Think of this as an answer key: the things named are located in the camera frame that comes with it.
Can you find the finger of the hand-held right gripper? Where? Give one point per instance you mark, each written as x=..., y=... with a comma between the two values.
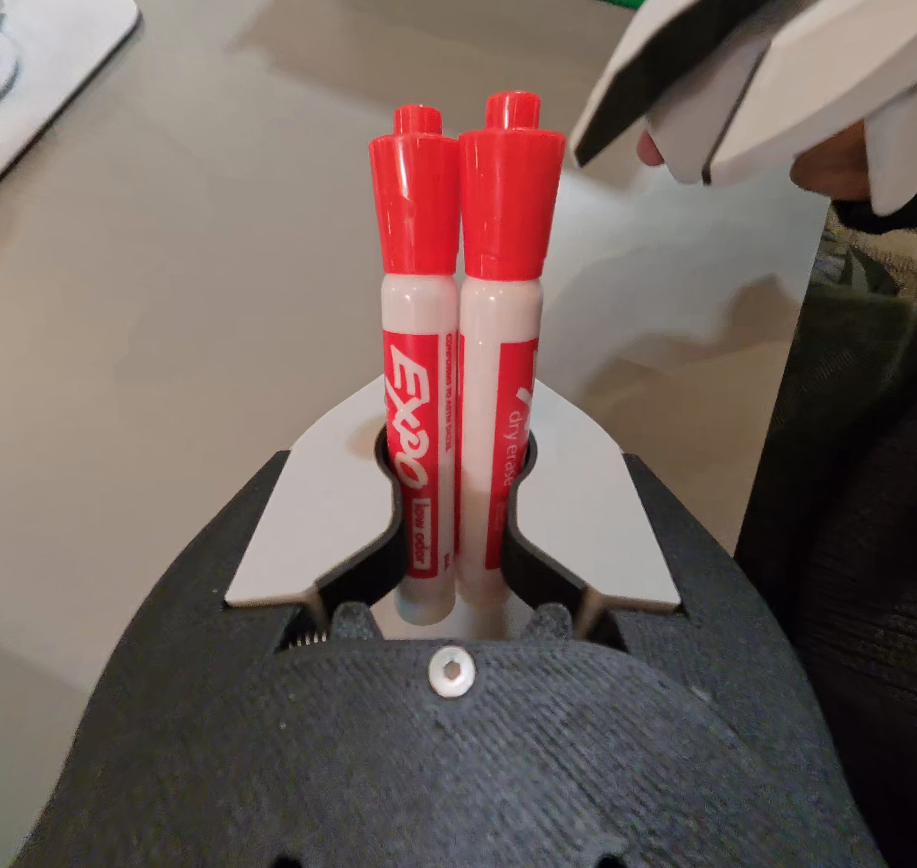
x=645, y=29
x=824, y=80

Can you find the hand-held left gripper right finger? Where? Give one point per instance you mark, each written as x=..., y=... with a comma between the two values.
x=602, y=524

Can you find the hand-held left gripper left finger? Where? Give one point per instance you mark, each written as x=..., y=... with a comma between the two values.
x=308, y=510

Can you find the red dry erase marker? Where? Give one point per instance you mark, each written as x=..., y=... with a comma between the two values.
x=508, y=201
x=419, y=201

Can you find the person's right forearm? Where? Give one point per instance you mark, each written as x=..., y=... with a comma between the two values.
x=881, y=216

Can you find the person's right hand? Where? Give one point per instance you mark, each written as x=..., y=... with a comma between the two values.
x=827, y=162

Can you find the white rounded tray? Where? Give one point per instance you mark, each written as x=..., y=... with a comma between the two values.
x=57, y=58

